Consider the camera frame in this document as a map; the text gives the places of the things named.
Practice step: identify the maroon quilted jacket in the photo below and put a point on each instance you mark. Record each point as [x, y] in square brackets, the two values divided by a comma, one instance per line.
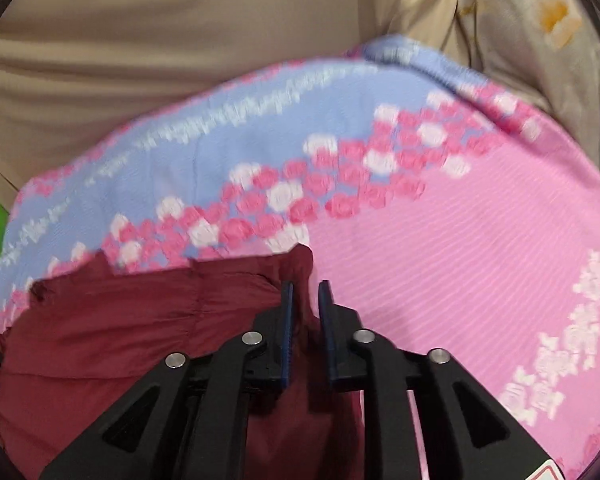
[130, 335]

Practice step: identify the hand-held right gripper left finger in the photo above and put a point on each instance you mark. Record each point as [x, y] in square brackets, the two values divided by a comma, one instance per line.
[286, 345]

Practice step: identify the pink floral bed sheet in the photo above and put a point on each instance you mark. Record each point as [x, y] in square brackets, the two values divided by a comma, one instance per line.
[430, 260]

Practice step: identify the beige cloth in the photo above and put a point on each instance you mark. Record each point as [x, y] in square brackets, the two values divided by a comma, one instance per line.
[180, 35]

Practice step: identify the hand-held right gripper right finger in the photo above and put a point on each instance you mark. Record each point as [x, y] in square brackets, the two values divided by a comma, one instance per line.
[326, 345]

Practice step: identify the cream floral blanket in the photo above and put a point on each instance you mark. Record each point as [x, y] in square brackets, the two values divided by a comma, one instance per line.
[530, 35]

